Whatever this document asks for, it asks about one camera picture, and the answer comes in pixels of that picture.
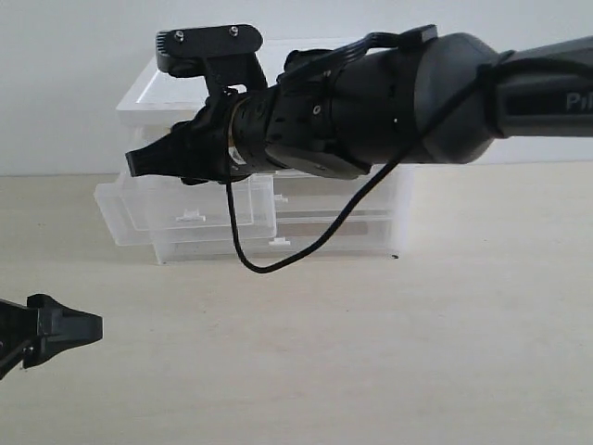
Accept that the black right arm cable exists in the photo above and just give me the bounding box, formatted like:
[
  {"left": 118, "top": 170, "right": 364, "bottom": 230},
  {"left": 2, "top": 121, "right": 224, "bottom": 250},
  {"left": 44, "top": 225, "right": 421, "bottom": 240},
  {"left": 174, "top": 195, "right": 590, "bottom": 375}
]
[{"left": 224, "top": 64, "right": 501, "bottom": 274}]

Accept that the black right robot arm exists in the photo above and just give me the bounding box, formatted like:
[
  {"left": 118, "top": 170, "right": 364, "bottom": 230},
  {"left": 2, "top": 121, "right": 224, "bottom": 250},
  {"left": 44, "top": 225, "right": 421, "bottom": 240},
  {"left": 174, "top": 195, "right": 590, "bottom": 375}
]
[{"left": 126, "top": 24, "right": 592, "bottom": 184}]

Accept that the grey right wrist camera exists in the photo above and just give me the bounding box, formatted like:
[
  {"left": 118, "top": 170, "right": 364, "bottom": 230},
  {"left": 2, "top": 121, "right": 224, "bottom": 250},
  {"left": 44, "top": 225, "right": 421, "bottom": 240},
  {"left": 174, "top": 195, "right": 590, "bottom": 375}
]
[{"left": 155, "top": 24, "right": 268, "bottom": 97}]

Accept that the clear bottom wide drawer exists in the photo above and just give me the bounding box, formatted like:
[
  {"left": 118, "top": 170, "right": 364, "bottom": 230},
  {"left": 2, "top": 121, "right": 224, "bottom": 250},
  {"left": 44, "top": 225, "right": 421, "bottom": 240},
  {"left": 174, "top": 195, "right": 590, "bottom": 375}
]
[{"left": 272, "top": 217, "right": 395, "bottom": 255}]

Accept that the clear wide drawer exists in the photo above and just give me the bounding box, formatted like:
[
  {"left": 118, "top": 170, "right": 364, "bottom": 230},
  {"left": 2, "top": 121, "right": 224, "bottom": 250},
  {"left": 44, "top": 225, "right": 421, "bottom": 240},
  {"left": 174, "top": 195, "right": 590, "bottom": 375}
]
[
  {"left": 272, "top": 217, "right": 395, "bottom": 255},
  {"left": 273, "top": 169, "right": 410, "bottom": 218}
]

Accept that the clear middle wide drawer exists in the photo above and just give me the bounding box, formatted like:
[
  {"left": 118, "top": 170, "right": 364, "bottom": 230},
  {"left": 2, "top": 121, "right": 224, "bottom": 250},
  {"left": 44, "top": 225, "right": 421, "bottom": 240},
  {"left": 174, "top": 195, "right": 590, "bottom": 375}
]
[{"left": 273, "top": 169, "right": 410, "bottom": 218}]

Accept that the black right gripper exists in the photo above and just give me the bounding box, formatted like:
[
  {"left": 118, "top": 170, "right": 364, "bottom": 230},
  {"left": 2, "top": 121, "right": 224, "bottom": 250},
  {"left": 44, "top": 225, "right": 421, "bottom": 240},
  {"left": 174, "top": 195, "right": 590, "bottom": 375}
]
[{"left": 125, "top": 92, "right": 241, "bottom": 184}]

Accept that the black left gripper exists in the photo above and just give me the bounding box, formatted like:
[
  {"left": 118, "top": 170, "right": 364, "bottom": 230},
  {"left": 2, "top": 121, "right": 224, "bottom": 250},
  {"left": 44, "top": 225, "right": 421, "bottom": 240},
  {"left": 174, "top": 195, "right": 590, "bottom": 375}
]
[{"left": 1, "top": 294, "right": 103, "bottom": 379}]

